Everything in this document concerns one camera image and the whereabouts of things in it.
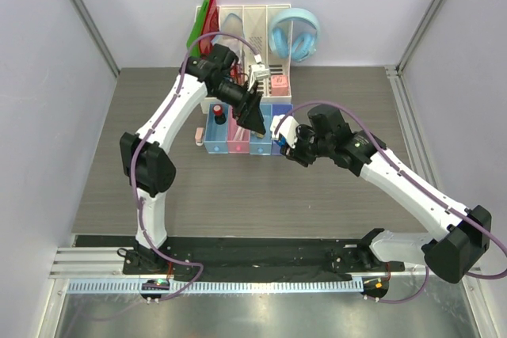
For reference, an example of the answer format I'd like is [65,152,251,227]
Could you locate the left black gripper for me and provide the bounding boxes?
[211,79,267,135]

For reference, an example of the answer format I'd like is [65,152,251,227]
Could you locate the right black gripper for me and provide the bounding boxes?
[280,124,333,168]

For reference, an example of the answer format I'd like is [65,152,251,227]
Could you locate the green white marker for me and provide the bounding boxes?
[234,127,247,141]

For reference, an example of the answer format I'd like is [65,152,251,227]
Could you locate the pink drawer bin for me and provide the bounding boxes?
[226,107,250,154]

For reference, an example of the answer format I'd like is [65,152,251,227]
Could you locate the red black stamp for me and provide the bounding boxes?
[212,104,227,125]

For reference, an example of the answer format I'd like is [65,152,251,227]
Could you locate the purple drawer bin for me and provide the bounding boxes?
[272,104,293,156]

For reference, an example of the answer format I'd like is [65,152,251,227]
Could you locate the light blue drawer bin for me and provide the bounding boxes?
[204,103,229,154]

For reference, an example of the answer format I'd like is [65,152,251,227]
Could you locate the pink stapler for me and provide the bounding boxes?
[194,127,205,146]

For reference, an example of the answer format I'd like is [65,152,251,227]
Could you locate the green red folder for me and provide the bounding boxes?
[186,0,219,57]

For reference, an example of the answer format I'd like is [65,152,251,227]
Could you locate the blue grey glue stick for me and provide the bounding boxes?
[276,138,288,155]

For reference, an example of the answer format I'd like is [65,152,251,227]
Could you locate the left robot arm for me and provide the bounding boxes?
[120,44,270,274]

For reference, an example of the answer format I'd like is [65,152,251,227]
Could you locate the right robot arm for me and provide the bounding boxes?
[270,104,491,283]

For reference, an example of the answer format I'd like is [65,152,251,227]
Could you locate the pink cube box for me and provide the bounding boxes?
[271,74,289,97]

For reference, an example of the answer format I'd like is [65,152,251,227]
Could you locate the white file organizer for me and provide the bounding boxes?
[193,3,293,113]

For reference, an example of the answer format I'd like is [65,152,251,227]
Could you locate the clear zip pouch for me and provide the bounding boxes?
[218,13,244,45]

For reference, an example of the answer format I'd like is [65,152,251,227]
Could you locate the light blue headphones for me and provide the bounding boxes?
[268,8,321,63]

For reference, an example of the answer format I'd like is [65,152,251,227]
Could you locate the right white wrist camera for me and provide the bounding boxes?
[270,114,299,148]

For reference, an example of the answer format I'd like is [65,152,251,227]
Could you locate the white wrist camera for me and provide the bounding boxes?
[249,63,271,86]
[270,114,299,148]

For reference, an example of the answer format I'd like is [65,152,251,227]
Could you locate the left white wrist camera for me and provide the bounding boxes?
[249,63,271,86]

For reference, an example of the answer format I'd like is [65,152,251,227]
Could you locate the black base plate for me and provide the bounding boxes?
[117,237,405,283]

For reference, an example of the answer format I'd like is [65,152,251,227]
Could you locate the white slotted cable duct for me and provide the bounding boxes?
[67,278,364,295]

